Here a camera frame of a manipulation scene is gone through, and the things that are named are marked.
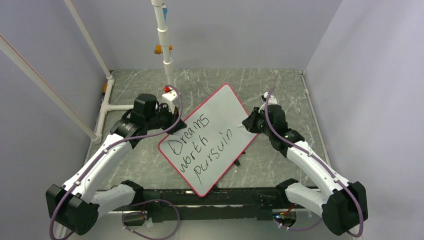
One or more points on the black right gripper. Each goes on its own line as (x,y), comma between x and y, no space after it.
(250,122)

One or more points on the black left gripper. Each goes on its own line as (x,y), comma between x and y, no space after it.
(173,117)

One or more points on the red framed whiteboard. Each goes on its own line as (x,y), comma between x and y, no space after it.
(206,149)

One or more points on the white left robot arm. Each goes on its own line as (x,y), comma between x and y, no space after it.
(76,204)

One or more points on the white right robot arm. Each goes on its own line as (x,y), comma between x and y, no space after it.
(341,204)

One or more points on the orange pipe clamp knob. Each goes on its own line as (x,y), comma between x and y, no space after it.
(158,50)

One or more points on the white slanted corner pipe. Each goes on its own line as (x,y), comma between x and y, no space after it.
(105,106)

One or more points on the white vertical pvc pipe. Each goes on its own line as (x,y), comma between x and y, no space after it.
(163,36)

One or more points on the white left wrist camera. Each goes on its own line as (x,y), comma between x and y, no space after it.
(170,98)

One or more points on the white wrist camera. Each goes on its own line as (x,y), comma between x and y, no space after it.
(272,100)
(170,98)

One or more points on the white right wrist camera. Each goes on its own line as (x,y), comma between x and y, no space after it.
(272,100)

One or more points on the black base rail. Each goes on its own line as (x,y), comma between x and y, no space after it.
(259,203)

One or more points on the white red wall trim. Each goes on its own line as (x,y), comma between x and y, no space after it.
(30,72)

